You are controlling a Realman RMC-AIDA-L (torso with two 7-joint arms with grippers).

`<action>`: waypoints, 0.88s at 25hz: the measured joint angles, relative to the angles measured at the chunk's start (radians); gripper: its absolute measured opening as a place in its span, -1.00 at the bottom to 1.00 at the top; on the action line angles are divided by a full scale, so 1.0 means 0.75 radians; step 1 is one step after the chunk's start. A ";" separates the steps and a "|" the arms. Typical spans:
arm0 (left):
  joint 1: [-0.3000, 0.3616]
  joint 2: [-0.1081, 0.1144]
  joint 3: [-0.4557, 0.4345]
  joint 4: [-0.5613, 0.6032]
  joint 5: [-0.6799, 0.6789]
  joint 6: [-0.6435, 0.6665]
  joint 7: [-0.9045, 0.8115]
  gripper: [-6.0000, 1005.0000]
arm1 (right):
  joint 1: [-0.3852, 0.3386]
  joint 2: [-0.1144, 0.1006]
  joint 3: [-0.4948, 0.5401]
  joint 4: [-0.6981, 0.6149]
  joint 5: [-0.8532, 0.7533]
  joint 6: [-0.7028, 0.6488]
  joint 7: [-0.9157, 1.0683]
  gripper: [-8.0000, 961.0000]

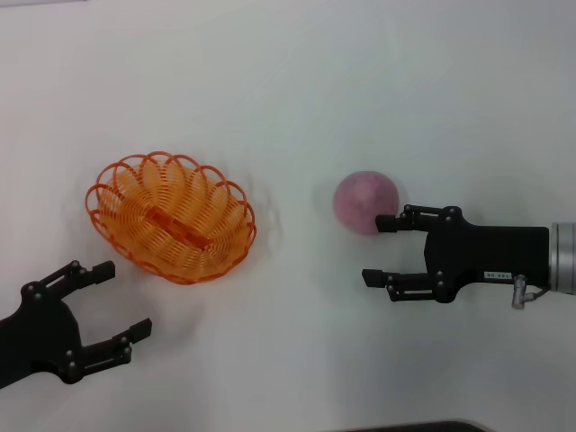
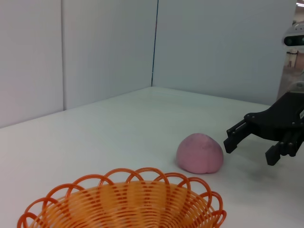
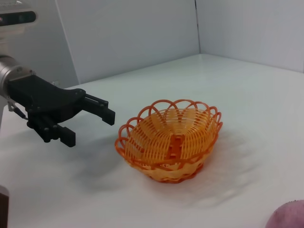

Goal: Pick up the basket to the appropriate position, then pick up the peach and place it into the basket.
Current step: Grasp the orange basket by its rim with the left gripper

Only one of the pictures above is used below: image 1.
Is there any dark robot torso front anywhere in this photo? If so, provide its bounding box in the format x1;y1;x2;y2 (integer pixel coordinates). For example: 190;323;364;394
341;420;496;432

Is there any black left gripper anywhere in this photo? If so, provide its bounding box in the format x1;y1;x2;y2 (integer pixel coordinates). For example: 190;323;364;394
0;259;154;391

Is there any orange woven plastic basket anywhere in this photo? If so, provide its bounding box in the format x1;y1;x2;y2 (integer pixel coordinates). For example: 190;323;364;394
85;150;257;285

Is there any pink round peach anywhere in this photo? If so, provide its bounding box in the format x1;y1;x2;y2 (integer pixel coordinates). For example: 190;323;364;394
332;170;401;236

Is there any right gripper connector with cable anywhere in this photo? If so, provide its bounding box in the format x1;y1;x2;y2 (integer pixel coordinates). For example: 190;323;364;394
510;273;553;311

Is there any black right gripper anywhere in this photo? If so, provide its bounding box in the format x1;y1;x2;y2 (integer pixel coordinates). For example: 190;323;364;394
361;204;552;304

